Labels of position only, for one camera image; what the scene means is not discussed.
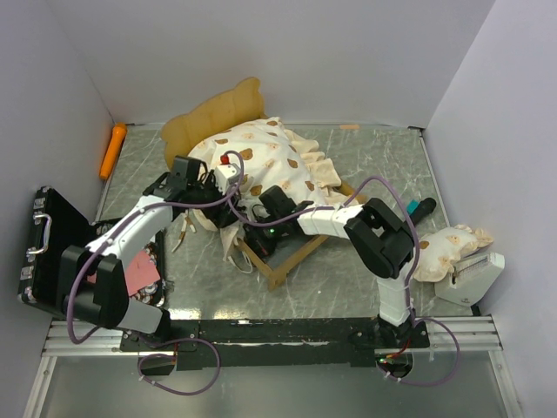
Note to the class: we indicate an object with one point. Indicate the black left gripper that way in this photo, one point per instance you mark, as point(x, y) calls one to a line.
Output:
point(221, 217)

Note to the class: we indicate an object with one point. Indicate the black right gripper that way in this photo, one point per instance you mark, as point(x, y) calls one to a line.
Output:
point(257, 243)

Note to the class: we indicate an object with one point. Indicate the bear print bed mattress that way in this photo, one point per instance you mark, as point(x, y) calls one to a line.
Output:
point(274, 155)

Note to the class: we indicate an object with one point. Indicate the wooden pet bed frame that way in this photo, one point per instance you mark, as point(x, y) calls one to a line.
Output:
point(240, 104)

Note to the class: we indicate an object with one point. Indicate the small bear print pillow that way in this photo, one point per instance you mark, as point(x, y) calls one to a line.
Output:
point(440, 251)

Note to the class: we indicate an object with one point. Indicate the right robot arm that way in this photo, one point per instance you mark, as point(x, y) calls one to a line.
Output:
point(382, 240)

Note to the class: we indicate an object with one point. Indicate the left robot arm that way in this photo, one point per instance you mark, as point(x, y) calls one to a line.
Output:
point(121, 244)

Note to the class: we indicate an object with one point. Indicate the orange plastic carrot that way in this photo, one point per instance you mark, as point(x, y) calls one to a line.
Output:
point(118, 135)

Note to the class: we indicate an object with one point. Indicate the pink paper sheets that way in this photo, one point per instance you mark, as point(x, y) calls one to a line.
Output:
point(140, 277)

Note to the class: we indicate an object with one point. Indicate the black open carrying case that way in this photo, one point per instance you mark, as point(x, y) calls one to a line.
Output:
point(54, 255)

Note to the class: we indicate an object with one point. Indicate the white lint roller box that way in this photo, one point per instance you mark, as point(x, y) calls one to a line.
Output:
point(471, 279)

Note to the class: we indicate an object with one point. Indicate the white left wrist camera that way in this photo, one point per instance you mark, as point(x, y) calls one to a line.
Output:
point(227, 174)

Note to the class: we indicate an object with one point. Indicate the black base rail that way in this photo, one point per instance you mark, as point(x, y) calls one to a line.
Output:
point(196, 344)

